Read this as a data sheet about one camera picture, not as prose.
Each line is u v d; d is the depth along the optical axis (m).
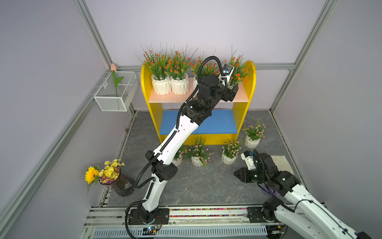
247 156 0.70
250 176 0.67
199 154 0.84
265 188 0.62
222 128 0.89
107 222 0.74
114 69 0.90
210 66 0.44
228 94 0.60
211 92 0.50
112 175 0.64
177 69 0.60
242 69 0.56
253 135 0.92
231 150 0.82
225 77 0.52
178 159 0.82
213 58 0.44
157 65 0.64
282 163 0.92
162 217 0.74
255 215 0.73
